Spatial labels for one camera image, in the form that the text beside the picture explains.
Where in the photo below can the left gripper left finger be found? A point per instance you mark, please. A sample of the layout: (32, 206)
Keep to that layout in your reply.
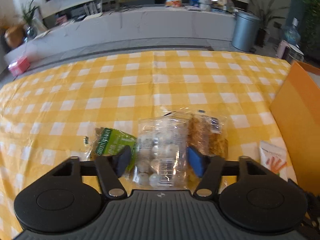
(109, 170)

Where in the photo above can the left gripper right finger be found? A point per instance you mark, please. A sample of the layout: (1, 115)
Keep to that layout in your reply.
(209, 169)

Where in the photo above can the clear bag of white balls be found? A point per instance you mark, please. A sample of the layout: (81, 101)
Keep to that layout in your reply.
(161, 155)

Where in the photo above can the green nut snack packet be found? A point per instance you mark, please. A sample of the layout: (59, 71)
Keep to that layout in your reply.
(108, 141)

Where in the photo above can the brown cracker snack bag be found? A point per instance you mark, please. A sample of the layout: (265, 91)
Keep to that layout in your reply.
(208, 134)

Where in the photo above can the white orange snack packet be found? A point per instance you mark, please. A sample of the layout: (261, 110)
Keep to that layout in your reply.
(273, 158)

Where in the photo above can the yellow checkered tablecloth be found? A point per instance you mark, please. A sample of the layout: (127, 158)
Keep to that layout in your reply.
(45, 116)

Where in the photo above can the orange storage box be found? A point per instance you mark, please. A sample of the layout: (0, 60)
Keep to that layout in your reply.
(295, 109)

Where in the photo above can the pink box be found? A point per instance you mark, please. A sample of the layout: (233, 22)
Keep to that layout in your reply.
(19, 66)

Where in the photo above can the white marble tv console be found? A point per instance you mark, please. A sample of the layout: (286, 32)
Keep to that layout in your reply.
(142, 23)

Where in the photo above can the white round stool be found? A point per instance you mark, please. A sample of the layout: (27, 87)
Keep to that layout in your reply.
(293, 53)

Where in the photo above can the grey blue trash bin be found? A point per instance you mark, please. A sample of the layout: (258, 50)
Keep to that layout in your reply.
(245, 31)

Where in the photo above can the blue water jug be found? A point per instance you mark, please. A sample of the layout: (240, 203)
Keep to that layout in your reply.
(291, 34)

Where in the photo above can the small plant in glass vase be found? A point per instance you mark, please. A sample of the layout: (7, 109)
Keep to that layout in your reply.
(28, 12)

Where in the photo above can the white wifi router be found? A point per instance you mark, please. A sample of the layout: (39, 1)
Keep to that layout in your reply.
(93, 10)

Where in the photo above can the tall leafy potted plant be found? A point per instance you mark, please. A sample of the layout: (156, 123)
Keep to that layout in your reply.
(266, 13)

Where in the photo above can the brown round vase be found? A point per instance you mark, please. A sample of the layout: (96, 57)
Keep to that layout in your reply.
(14, 36)

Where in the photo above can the dark cabinet with plants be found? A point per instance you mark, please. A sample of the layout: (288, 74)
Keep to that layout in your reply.
(310, 29)

